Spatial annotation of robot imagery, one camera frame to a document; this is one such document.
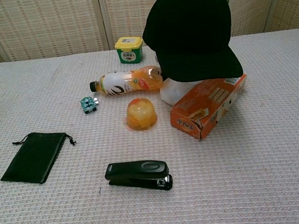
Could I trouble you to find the orange cardboard snack box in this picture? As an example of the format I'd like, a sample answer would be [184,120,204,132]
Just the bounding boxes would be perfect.
[166,73,255,144]

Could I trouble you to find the black drawstring pouch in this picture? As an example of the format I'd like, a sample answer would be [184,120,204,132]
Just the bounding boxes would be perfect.
[0,127,81,189]

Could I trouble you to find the orange juice bottle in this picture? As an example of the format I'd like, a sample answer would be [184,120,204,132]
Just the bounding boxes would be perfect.
[88,64,165,100]

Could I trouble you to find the white foam mannequin head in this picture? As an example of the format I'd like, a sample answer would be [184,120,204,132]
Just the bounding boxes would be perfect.
[158,74,206,109]

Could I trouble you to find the orange round ball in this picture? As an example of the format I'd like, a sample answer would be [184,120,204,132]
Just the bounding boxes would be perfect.
[121,96,159,134]

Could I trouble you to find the white woven tablecloth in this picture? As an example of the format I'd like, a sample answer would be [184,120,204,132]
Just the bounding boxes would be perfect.
[0,28,299,224]

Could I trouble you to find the black stapler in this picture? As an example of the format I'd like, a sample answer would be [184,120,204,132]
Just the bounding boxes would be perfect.
[103,157,174,198]

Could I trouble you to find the green tub yellow lid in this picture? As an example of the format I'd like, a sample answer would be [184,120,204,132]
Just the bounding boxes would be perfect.
[113,34,145,66]

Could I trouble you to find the small green cube toy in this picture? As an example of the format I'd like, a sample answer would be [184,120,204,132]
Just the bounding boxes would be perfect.
[79,95,101,115]

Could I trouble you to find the black cap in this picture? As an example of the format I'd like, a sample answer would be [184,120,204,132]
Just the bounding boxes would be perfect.
[138,0,244,88]

